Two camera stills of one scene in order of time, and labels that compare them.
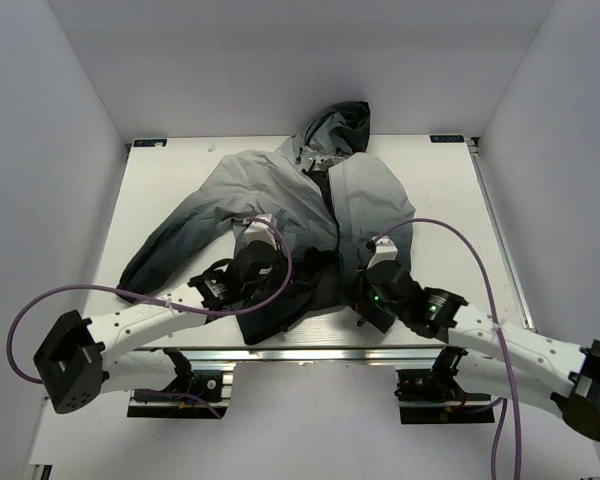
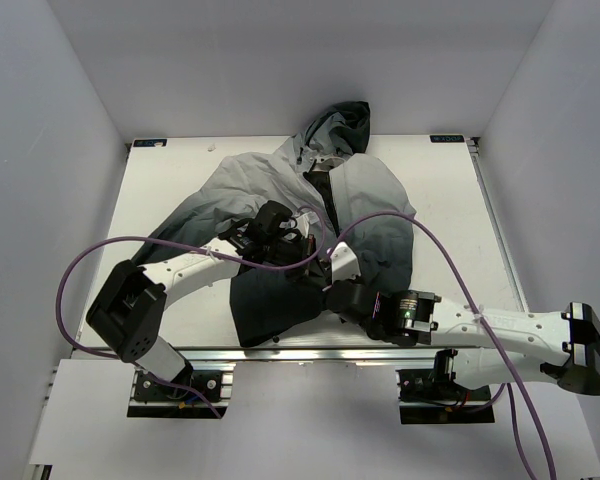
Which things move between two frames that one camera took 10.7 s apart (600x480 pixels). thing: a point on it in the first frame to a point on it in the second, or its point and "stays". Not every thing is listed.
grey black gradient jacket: (339, 208) stays
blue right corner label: (447, 138) stays
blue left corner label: (150, 143) stays
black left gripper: (282, 266) to (307, 247)
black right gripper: (365, 305) to (325, 290)
